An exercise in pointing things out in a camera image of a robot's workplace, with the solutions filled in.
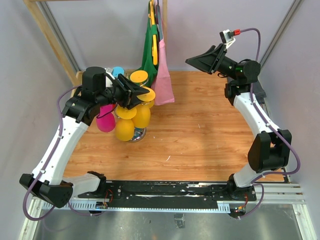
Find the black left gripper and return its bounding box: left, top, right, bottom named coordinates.
left=97, top=73, right=150, bottom=110

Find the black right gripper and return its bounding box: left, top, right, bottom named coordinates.
left=185, top=43, right=239, bottom=82

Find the yellow wine glass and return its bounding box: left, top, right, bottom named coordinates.
left=115, top=106, right=137, bottom=142
left=131, top=86, right=156, bottom=129
left=129, top=70, right=148, bottom=86

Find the blue plastic wine glass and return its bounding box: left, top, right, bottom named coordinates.
left=112, top=66, right=125, bottom=78

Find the magenta plastic wine glass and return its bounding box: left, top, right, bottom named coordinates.
left=96, top=104, right=116, bottom=133

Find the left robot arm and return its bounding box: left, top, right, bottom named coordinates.
left=19, top=66, right=150, bottom=208

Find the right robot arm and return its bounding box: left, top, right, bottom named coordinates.
left=185, top=43, right=292, bottom=200

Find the chrome wine glass rack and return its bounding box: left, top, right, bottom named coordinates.
left=113, top=74, right=155, bottom=143

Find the pink shirt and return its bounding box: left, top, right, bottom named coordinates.
left=151, top=39, right=175, bottom=106

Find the green tank top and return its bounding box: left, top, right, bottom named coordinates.
left=138, top=2, right=159, bottom=87

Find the folded dark grey cloth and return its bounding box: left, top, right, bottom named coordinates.
left=224, top=77, right=267, bottom=105

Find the yellow plastic hanger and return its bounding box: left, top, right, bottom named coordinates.
left=148, top=0, right=158, bottom=66

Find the grey hanger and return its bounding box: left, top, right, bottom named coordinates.
left=155, top=0, right=164, bottom=41

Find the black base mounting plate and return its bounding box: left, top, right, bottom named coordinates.
left=78, top=180, right=257, bottom=211

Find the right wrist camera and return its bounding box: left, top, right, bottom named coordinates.
left=219, top=29, right=241, bottom=49

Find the wooden clothes rack frame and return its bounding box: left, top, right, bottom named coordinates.
left=22, top=0, right=168, bottom=97

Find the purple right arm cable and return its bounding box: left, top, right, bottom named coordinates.
left=234, top=27, right=302, bottom=221

